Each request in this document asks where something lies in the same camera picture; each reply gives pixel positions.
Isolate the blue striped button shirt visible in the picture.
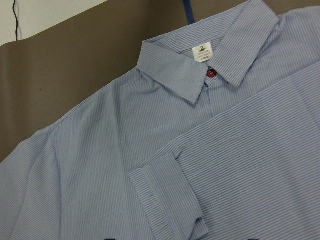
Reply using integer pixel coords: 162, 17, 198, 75
0, 0, 320, 240

